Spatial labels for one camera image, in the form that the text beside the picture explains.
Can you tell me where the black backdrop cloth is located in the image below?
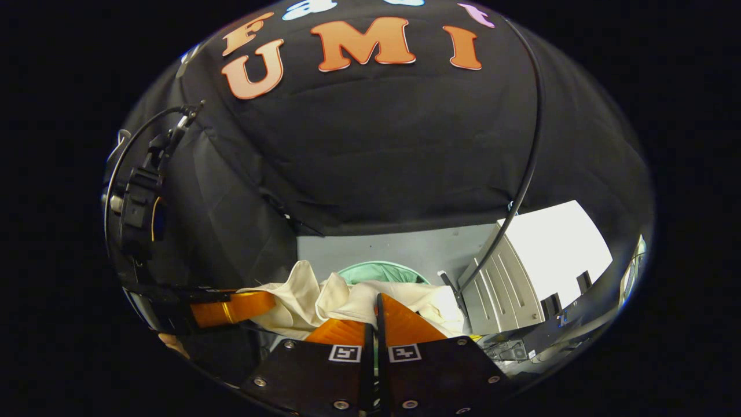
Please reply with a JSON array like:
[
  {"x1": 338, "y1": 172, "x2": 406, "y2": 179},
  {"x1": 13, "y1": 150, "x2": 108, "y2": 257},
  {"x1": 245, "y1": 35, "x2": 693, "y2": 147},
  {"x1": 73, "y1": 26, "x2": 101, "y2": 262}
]
[{"x1": 107, "y1": 0, "x2": 655, "y2": 290}]

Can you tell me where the cream button shirt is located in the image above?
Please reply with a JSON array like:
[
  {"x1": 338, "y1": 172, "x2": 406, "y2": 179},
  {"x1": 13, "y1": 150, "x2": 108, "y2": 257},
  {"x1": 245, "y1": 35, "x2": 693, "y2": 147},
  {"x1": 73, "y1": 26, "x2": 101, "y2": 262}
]
[{"x1": 236, "y1": 259, "x2": 467, "y2": 342}]

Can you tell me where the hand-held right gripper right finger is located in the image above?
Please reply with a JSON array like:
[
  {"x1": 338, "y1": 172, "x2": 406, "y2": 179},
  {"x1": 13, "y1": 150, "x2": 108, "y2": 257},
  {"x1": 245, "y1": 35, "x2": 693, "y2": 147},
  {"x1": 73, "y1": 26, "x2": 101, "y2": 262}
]
[{"x1": 376, "y1": 292, "x2": 510, "y2": 417}]

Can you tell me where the white drawer cabinet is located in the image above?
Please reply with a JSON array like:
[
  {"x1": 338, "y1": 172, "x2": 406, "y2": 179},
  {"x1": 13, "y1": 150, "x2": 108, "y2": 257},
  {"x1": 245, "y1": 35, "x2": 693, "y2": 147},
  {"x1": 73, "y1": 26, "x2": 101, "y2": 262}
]
[{"x1": 457, "y1": 200, "x2": 613, "y2": 335}]

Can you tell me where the black clothes rack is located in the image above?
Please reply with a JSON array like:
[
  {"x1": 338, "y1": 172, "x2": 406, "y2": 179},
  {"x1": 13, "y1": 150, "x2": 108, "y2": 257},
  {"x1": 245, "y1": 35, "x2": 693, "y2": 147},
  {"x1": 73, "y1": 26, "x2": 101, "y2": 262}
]
[{"x1": 437, "y1": 17, "x2": 546, "y2": 319}]

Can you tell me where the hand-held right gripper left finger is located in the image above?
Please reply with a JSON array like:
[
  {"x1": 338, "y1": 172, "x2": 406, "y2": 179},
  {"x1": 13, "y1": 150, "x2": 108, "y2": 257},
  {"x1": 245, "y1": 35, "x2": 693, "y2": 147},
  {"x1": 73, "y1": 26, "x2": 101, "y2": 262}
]
[{"x1": 240, "y1": 316, "x2": 376, "y2": 417}]

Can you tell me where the green laundry hamper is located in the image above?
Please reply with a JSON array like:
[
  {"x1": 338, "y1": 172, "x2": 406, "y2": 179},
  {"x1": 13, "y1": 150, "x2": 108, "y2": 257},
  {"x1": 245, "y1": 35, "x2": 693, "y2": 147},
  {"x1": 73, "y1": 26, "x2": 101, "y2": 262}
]
[{"x1": 338, "y1": 261, "x2": 430, "y2": 286}]

